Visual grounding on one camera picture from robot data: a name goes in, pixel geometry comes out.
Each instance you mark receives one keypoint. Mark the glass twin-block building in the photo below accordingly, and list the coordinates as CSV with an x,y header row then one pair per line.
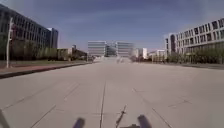
x,y
110,49

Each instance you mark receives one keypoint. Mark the grey concrete slab plaza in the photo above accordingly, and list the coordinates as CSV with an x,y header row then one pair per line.
x,y
126,86

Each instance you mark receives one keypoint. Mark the white building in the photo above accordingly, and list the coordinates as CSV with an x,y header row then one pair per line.
x,y
141,52

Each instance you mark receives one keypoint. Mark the low brown building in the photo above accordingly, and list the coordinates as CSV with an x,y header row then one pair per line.
x,y
71,53

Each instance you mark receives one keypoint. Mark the robot's own part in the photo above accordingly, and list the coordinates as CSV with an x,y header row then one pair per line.
x,y
144,121
78,123

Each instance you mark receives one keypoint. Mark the dark kerb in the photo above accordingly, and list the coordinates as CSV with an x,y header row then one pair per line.
x,y
40,69

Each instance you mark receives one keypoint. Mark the row of trees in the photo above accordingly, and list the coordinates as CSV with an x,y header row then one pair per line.
x,y
193,56
30,51

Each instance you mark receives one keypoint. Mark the reddish brick strip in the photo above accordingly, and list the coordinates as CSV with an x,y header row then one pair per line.
x,y
26,68

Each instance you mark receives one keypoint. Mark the pale grid-window building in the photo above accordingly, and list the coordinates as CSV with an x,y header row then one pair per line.
x,y
200,36

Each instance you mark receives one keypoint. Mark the long dark glass building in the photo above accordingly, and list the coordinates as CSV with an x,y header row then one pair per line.
x,y
25,30

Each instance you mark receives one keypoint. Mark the white pole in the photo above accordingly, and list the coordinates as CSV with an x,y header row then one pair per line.
x,y
8,45

